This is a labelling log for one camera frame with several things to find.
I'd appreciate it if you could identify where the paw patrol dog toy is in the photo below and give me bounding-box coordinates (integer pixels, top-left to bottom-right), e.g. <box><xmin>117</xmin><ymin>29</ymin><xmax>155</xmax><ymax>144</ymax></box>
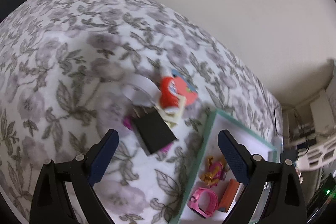
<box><xmin>200</xmin><ymin>156</ymin><xmax>227</xmax><ymax>188</ymax></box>

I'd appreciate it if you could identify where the orange blue toy block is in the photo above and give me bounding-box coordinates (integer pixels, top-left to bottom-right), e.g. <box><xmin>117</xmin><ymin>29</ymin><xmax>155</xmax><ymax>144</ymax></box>
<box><xmin>217</xmin><ymin>178</ymin><xmax>240</xmax><ymax>213</ymax></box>

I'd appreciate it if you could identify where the pink kids watch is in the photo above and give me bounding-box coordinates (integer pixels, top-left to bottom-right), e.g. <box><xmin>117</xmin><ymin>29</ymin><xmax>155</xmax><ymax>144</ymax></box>
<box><xmin>187</xmin><ymin>187</ymin><xmax>219</xmax><ymax>219</ymax></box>

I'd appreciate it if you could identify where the black charger cube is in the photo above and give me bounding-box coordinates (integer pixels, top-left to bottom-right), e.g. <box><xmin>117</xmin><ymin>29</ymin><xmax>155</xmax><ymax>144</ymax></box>
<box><xmin>131</xmin><ymin>109</ymin><xmax>177</xmax><ymax>155</ymax></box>

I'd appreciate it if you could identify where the cream plastic comb clip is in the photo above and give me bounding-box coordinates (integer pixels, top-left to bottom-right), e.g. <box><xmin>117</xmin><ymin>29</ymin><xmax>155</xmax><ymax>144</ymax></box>
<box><xmin>155</xmin><ymin>95</ymin><xmax>186</xmax><ymax>129</ymax></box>

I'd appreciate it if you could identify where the white tape roll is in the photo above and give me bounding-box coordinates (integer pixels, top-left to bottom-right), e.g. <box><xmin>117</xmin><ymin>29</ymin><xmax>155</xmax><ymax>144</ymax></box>
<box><xmin>121</xmin><ymin>74</ymin><xmax>161</xmax><ymax>107</ymax></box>

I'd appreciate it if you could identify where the coral blue toy case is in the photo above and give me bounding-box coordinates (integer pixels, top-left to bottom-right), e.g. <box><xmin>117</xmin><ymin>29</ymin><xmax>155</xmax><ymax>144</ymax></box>
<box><xmin>171</xmin><ymin>69</ymin><xmax>198</xmax><ymax>106</ymax></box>

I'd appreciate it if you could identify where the red stain remover bottle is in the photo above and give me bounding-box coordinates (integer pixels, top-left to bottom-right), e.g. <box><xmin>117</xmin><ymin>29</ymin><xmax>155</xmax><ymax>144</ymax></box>
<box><xmin>159</xmin><ymin>76</ymin><xmax>179</xmax><ymax>114</ymax></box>

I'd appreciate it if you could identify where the teal white shallow box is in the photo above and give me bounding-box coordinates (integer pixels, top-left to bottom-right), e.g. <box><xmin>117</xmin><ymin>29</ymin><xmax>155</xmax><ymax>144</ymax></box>
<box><xmin>171</xmin><ymin>108</ymin><xmax>277</xmax><ymax>224</ymax></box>

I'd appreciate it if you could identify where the white shelf unit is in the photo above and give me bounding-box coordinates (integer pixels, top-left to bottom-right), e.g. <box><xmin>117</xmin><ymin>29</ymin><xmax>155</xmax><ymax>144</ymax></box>
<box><xmin>281</xmin><ymin>89</ymin><xmax>335</xmax><ymax>147</ymax></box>

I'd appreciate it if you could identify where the white lattice basket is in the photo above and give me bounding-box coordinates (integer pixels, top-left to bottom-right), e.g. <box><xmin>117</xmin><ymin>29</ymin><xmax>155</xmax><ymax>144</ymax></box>
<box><xmin>288</xmin><ymin>130</ymin><xmax>335</xmax><ymax>171</ymax></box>

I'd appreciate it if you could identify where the floral grey white blanket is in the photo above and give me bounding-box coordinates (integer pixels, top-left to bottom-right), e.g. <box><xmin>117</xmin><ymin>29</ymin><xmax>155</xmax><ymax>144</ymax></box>
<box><xmin>1</xmin><ymin>0</ymin><xmax>281</xmax><ymax>223</ymax></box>

